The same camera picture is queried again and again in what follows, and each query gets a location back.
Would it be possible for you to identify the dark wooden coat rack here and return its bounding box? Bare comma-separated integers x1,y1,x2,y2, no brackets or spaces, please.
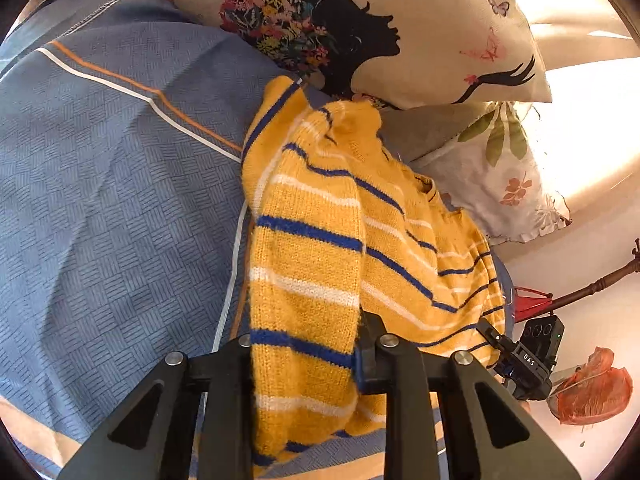
523,238,639,322

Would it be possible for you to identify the blue plaid bed sheet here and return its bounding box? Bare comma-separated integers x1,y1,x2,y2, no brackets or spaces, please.
0,0,516,480

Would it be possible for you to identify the white leaf print pillow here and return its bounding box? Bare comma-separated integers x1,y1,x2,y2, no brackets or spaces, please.
412,102,572,245

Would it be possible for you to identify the orange plastic bag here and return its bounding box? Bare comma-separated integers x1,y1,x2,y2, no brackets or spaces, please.
547,347,634,426

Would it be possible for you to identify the yellow striped knit sweater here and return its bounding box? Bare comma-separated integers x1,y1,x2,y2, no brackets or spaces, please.
241,76,506,474

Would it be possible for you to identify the beige sheer curtain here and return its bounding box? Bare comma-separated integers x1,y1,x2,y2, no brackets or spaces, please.
499,0,639,262

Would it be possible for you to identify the beige silhouette print pillow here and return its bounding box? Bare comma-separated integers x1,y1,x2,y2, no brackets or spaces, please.
172,0,551,110

